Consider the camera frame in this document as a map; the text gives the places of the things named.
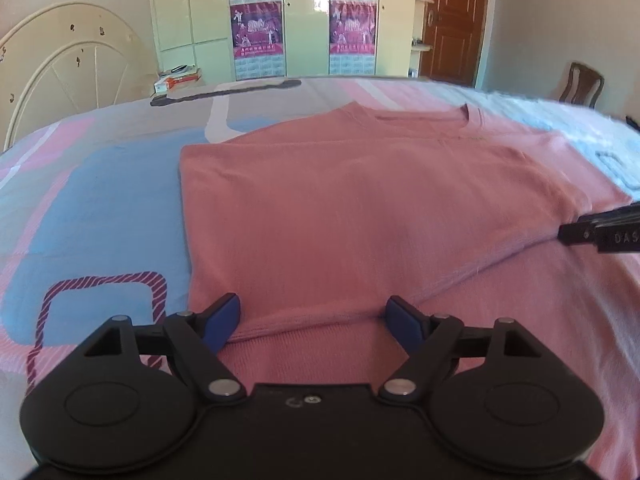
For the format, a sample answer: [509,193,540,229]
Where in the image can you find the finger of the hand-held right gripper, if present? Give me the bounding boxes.
[557,220,602,247]
[575,202,640,226]

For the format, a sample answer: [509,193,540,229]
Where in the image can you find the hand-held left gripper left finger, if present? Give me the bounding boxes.
[82,293,246,402]

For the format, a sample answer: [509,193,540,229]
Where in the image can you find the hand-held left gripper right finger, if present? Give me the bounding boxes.
[378,296,543,403]

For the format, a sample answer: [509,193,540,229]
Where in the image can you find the pink sweater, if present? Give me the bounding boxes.
[178,101,640,480]

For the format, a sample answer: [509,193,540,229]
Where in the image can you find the wooden chair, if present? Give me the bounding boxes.
[557,61,605,109]

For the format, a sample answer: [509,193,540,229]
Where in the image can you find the patterned bed sheet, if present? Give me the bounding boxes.
[0,75,640,480]

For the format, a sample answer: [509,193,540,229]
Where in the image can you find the brown wooden door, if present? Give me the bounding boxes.
[418,0,492,87]

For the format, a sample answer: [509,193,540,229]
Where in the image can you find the stack of books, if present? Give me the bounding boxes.
[153,66,204,95]

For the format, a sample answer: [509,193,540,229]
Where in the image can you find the cream corner shelves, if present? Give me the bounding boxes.
[409,0,435,79]

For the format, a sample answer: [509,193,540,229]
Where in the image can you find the cream round headboard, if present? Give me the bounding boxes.
[0,2,162,154]

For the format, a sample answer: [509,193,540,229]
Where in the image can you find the cream wardrobe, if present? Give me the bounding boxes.
[147,0,434,82]

